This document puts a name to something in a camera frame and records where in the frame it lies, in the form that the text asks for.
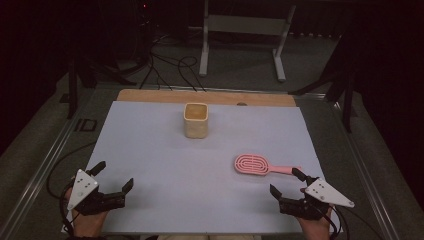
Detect black tripod stand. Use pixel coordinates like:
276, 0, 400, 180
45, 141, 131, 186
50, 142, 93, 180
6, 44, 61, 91
65, 49, 138, 120
289, 33, 357, 134

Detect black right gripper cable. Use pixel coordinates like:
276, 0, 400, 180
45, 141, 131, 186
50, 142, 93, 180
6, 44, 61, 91
331, 205, 385, 240

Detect person's left hand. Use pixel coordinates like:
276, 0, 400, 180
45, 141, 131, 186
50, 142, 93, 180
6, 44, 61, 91
64, 187, 110, 239

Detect person's right hand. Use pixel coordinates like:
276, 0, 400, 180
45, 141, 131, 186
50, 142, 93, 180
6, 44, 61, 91
297, 205, 335, 240

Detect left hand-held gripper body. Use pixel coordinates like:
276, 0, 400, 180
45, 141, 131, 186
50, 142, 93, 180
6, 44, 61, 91
64, 168, 127, 217

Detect grey metal stand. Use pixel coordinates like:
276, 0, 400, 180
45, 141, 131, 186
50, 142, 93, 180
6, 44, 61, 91
198, 0, 297, 83

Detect white table sheet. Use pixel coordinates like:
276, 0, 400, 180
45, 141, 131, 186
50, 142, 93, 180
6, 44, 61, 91
61, 100, 343, 235

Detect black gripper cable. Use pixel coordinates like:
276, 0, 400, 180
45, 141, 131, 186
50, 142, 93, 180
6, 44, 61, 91
45, 141, 98, 202
331, 205, 385, 240

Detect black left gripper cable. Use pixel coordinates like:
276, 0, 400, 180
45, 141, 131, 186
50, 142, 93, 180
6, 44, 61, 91
45, 141, 98, 202

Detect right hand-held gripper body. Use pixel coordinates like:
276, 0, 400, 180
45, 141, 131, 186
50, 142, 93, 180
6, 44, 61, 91
279, 178, 356, 222

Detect pink hairbrush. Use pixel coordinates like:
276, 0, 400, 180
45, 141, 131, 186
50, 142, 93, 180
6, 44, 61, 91
233, 153, 303, 177

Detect beige square container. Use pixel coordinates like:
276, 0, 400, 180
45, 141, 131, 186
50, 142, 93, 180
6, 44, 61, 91
183, 102, 210, 140

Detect black floor cables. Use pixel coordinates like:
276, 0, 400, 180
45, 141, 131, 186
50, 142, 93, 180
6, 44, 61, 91
139, 31, 208, 93

